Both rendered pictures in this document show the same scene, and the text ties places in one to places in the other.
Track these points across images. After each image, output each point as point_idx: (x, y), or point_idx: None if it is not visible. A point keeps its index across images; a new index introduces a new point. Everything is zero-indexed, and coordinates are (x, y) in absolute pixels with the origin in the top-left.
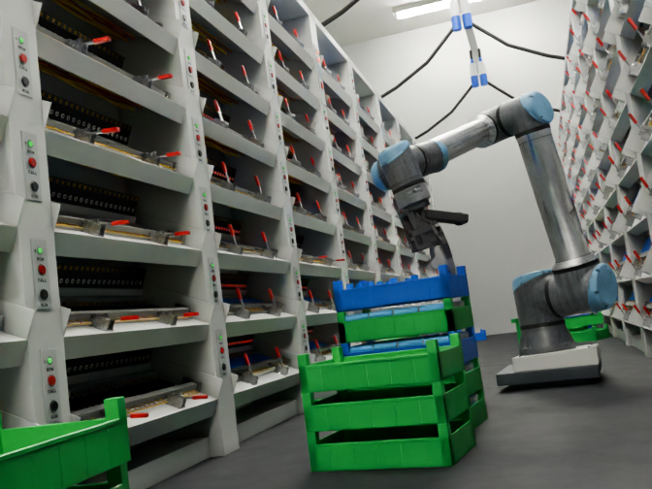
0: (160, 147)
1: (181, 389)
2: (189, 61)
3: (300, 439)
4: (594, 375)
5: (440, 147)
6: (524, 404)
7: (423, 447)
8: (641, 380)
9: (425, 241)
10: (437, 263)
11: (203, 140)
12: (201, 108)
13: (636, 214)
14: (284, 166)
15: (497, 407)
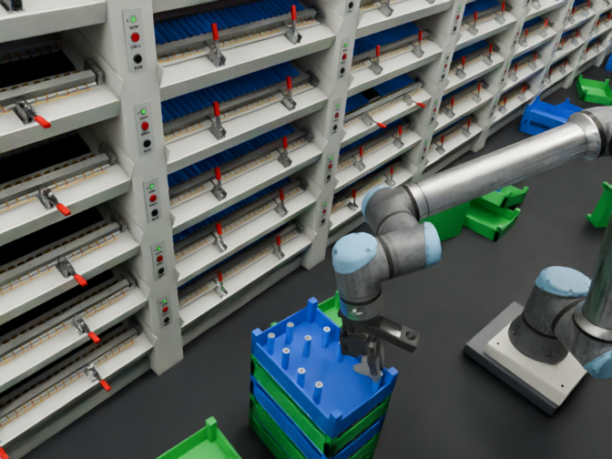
0: (103, 126)
1: (111, 348)
2: (135, 24)
3: (230, 372)
4: (546, 412)
5: (428, 255)
6: (436, 433)
7: None
8: (585, 448)
9: (353, 349)
10: (360, 369)
11: (158, 119)
12: (158, 78)
13: None
14: (349, 40)
15: (413, 420)
